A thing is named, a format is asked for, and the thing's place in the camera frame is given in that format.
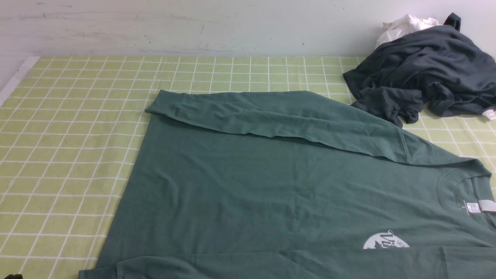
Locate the white crumpled cloth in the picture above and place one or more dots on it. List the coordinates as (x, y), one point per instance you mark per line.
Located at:
(406, 25)

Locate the green long-sleeved shirt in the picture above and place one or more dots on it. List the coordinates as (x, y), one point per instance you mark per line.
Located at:
(293, 185)

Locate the green checkered tablecloth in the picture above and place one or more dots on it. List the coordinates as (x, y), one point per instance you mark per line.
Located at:
(72, 128)

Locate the dark grey crumpled garment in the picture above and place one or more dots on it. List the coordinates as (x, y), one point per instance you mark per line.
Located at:
(438, 67)

